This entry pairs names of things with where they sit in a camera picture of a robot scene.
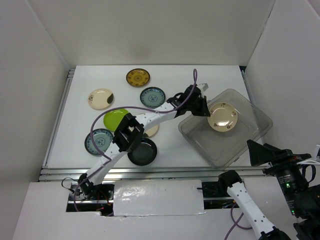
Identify white front cover panel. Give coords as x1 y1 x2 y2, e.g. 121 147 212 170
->
113 180 205 217

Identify large cream plate dark patch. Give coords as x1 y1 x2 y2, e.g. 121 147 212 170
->
143 124 160 138

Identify lime green plate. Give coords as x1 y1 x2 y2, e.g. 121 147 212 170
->
103 108 129 132

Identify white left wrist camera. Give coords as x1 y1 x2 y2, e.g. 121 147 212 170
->
197 83 209 92

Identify small blue patterned plate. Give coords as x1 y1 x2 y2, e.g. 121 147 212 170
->
84 128 113 156

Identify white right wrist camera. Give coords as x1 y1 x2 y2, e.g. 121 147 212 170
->
298 144 320 166

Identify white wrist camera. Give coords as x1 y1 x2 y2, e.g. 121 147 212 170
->
197 83 209 92
298 144 320 166

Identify cream plate with dark patch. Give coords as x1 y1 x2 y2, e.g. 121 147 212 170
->
87 88 114 110

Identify black glossy plate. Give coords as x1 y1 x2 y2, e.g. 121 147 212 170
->
127 137 158 166

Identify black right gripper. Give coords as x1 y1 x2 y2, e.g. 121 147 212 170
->
246 135 311 213

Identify small cream plate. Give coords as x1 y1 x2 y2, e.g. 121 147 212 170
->
207 102 238 133

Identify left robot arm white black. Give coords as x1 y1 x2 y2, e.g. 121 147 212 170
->
77 83 210 200

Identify large blue patterned plate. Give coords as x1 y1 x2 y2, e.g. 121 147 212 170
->
139 87 166 109

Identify yellow patterned plate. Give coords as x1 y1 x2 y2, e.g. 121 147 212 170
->
125 68 151 88

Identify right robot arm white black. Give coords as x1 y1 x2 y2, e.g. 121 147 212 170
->
217 140 320 240

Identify clear plastic bin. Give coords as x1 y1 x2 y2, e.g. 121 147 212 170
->
178 88 273 169

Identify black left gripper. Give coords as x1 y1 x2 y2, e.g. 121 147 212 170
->
187 95 211 117

